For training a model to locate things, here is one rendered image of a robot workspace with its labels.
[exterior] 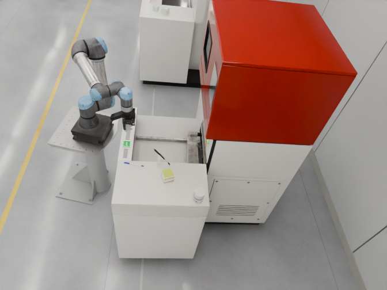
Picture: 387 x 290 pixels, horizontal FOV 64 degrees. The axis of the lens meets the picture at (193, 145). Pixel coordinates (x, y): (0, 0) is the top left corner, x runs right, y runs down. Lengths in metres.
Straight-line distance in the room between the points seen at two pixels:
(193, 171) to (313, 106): 0.89
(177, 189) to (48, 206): 1.53
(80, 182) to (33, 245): 0.70
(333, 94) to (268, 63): 0.46
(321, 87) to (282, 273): 1.78
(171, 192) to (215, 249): 1.07
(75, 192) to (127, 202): 1.29
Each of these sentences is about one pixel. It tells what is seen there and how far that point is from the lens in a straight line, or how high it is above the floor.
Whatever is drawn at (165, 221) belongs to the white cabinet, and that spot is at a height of 0.74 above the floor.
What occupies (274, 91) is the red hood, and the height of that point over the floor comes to 1.66.
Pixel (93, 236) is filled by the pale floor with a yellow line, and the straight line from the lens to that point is 3.01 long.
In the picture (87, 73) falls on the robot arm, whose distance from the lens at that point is 2.09.
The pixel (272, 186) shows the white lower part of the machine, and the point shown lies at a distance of 2.58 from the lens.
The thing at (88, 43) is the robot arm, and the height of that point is 1.53.
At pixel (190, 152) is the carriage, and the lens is 2.39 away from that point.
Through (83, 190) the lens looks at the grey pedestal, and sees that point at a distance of 3.24.
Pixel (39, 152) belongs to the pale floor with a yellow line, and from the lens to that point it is 3.66.
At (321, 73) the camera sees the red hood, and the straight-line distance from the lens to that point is 1.84.
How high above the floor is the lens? 2.70
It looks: 48 degrees down
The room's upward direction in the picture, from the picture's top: 11 degrees clockwise
